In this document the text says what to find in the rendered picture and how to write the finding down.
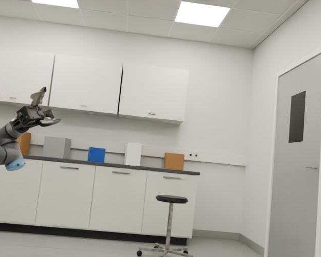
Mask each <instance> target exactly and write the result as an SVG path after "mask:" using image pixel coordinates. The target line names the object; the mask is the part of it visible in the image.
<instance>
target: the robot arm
mask: <svg viewBox="0 0 321 257"><path fill-rule="evenodd" d="M45 92H46V87H45V86H44V87H43V88H41V90H40V91H39V92H36V93H33V94H31V96H30V98H31V99H32V100H33V101H32V103H31V106H23V107H22V108H21V109H19V110H18V111H17V112H16V113H17V115H18V116H17V117H16V118H14V119H11V121H10V122H9V123H7V124H6V125H5V126H3V127H2V128H0V165H5V167H6V169H7V170H8V171H14V170H18V169H20V168H22V167H23V166H24V161H23V156H22V153H21V150H20V147H19V143H18V140H17V138H19V137H20V136H22V135H23V134H25V133H26V132H27V131H28V130H29V128H32V127H35V126H38V125H40V126H42V127H46V126H50V125H53V124H56V123H59V122H60V121H61V119H55V117H54V115H53V113H52V111H51V110H47V111H43V112H42V108H40V107H38V105H41V104H42V102H43V97H44V95H45Z"/></svg>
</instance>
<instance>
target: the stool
mask: <svg viewBox="0 0 321 257"><path fill-rule="evenodd" d="M156 199H157V200H158V201H162V202H169V213H168V224H167V235H166V245H165V247H163V246H162V245H160V244H158V243H155V246H154V248H147V247H139V251H137V256H141V255H142V252H141V250H145V251H158V252H163V253H162V254H161V255H160V256H159V257H164V256H165V255H166V254H167V253H172V254H176V255H180V256H184V257H193V255H190V254H188V251H187V249H188V248H187V247H182V248H172V249H169V248H170V236H171V226H172V215H173V204H174V203H187V202H188V199H187V198H185V197H181V196H173V195H157V196H156ZM183 250H184V252H183V253H182V252H178V251H183Z"/></svg>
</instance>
